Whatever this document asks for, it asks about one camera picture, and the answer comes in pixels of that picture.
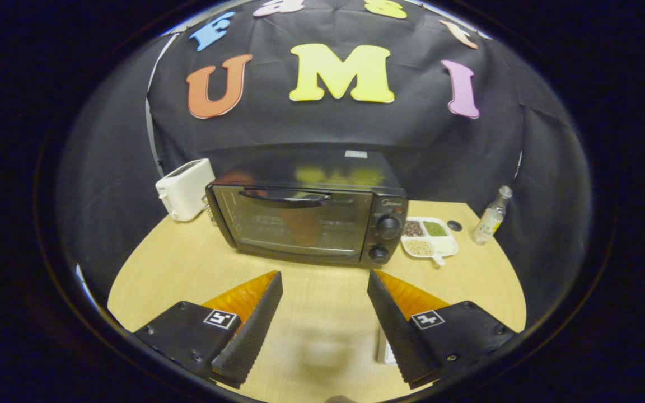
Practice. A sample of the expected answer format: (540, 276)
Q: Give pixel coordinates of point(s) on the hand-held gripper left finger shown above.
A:
(255, 330)

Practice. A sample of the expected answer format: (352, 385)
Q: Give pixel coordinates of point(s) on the small white rectangular tray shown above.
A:
(384, 350)

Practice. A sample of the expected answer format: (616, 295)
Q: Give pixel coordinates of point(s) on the white toaster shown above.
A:
(188, 187)

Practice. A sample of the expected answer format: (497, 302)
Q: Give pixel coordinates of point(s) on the clear plastic bottle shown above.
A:
(489, 221)

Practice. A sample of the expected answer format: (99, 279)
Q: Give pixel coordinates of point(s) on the white divided tray with grains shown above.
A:
(429, 238)

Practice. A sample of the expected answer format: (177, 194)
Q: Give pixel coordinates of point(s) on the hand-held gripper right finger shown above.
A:
(398, 330)

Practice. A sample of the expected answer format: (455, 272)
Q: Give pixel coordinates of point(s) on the black toaster oven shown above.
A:
(266, 229)

